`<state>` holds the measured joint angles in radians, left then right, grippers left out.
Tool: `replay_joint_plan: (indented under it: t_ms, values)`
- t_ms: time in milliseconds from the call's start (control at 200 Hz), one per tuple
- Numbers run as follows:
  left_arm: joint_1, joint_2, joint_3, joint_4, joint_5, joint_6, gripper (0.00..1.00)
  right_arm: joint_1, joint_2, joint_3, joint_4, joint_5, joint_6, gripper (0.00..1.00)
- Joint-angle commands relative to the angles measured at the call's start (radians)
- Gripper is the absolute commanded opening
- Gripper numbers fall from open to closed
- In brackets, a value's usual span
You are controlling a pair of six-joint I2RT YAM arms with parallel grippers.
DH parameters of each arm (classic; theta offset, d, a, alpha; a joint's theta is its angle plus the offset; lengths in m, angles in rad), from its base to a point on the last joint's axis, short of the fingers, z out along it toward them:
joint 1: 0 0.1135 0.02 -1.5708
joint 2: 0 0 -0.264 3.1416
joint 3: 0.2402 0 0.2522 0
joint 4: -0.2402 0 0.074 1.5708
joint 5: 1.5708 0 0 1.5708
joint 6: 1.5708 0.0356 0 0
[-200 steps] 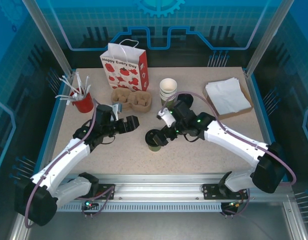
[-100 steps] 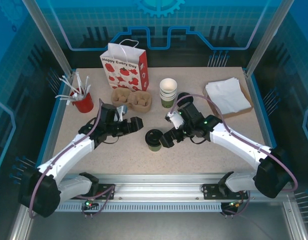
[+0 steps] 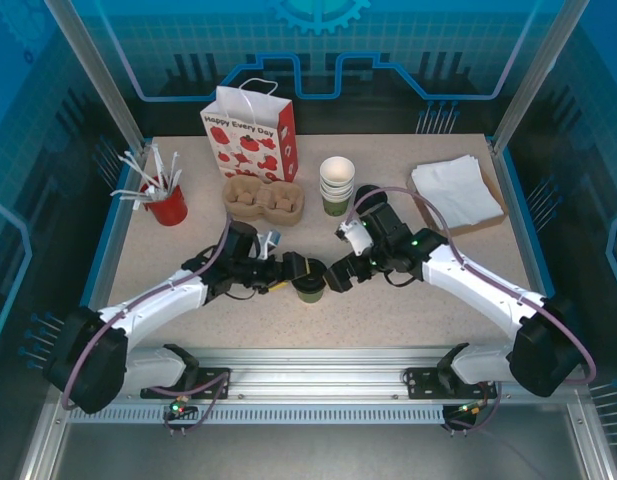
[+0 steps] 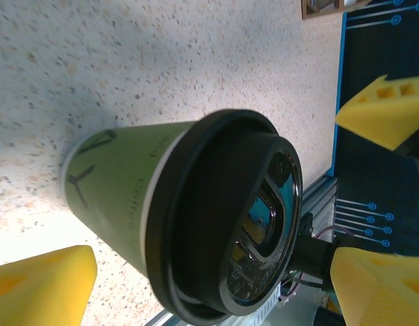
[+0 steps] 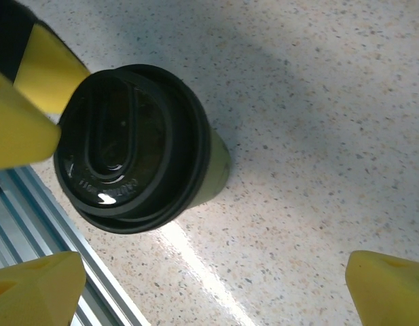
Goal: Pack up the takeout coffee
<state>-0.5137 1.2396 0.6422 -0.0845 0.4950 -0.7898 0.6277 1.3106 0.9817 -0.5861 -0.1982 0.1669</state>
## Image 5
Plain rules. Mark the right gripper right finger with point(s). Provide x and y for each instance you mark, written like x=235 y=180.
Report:
x=389 y=292

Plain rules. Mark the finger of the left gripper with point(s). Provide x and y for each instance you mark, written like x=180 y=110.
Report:
x=19 y=129
x=49 y=68

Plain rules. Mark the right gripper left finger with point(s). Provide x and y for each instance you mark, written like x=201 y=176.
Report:
x=32 y=292

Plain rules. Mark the black plastic cup lid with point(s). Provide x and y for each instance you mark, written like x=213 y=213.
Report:
x=127 y=146

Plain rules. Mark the green paper cup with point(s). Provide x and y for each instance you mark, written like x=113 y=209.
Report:
x=216 y=169

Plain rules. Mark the aluminium mounting rail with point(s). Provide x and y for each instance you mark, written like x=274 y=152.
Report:
x=26 y=217

